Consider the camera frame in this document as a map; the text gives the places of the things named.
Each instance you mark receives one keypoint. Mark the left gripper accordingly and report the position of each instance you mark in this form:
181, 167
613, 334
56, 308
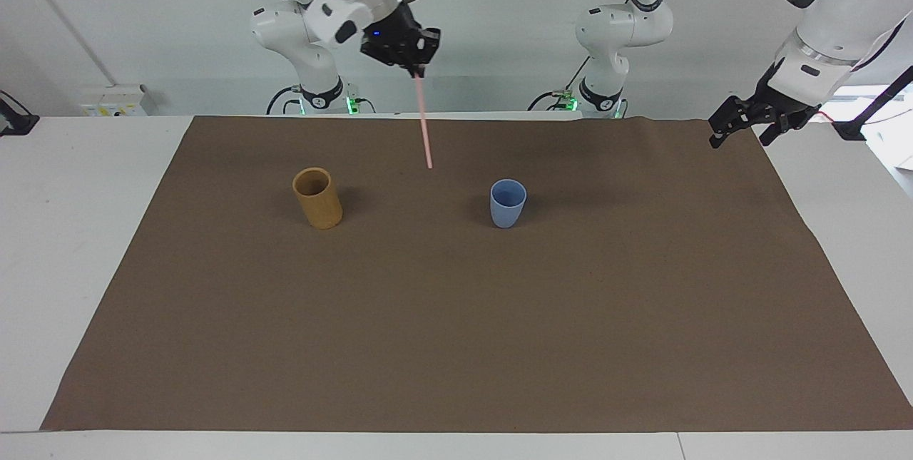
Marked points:
781, 107

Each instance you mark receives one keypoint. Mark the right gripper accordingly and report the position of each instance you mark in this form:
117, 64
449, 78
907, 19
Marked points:
386, 36

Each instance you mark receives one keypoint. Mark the pink straw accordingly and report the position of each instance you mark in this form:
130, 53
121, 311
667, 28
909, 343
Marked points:
424, 125

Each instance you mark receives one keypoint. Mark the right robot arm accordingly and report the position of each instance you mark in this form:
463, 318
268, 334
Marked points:
314, 64

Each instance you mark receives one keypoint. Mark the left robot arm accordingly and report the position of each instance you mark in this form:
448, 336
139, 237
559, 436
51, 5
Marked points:
620, 25

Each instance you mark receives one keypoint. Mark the brown cylindrical cup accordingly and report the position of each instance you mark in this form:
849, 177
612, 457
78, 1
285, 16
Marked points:
319, 203

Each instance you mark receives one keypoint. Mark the blue cup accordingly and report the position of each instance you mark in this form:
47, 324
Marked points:
507, 212

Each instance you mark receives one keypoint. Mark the black stand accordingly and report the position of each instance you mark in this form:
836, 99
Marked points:
16, 121
874, 107

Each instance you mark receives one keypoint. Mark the white wall socket box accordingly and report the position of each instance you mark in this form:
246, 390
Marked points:
114, 100

